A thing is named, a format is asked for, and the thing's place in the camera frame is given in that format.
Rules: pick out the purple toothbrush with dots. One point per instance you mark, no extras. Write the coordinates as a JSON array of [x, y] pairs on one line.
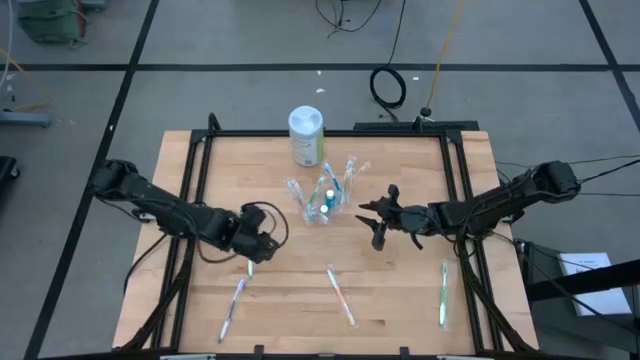
[[232, 310]]

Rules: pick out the green toothbrush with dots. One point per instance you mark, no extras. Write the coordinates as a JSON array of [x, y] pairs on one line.
[[443, 295], [349, 180], [250, 270]]

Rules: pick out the dark grey side table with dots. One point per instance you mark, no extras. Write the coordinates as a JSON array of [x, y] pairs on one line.
[[550, 320]]

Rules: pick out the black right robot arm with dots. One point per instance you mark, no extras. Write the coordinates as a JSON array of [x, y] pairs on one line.
[[500, 202]]

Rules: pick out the white wipes canister green label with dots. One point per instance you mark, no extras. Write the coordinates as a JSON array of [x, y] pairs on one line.
[[306, 135]]

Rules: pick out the clear plastic holder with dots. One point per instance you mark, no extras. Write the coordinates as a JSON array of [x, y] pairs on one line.
[[336, 210]]

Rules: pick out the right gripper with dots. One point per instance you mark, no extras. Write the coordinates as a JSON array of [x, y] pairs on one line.
[[415, 219]]

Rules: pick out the green bag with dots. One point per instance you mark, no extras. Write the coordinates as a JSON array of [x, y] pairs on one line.
[[50, 22]]

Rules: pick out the grey flat base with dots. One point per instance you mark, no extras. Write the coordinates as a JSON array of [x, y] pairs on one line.
[[25, 119]]

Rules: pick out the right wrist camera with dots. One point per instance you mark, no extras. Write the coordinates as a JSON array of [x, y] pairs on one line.
[[379, 237]]

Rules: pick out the black table clamp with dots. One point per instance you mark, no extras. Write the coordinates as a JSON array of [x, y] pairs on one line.
[[259, 350], [404, 350]]

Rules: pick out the white paper booklet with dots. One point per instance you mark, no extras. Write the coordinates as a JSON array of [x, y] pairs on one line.
[[585, 262]]

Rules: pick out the blue toothbrush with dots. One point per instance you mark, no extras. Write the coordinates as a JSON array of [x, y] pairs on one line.
[[333, 176]]

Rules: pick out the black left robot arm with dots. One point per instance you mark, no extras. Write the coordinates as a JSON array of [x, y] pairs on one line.
[[150, 195]]

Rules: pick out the black beam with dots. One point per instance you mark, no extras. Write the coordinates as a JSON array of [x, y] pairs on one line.
[[590, 280]]

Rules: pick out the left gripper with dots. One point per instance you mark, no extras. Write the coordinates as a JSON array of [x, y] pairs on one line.
[[250, 230]]

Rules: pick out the black round knob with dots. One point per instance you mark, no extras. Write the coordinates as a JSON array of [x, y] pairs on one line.
[[425, 111]]

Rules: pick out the black floor object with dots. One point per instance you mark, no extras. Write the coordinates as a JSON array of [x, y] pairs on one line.
[[6, 172]]

